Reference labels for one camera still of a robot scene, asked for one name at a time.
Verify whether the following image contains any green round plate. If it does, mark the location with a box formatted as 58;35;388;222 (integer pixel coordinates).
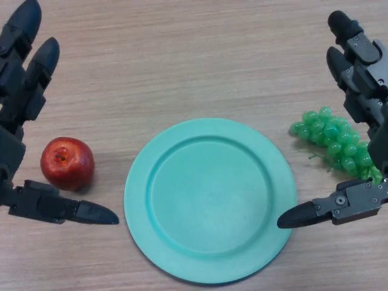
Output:
123;117;297;286

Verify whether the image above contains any green grapes bunch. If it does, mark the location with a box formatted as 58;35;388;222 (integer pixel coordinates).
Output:
289;105;383;184

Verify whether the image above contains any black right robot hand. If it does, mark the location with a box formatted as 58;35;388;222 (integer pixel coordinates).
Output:
277;10;388;230

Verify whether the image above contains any red apple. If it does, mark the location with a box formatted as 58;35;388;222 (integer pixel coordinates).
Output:
40;136;95;192

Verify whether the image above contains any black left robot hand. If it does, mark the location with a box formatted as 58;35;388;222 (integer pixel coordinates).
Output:
0;0;120;226

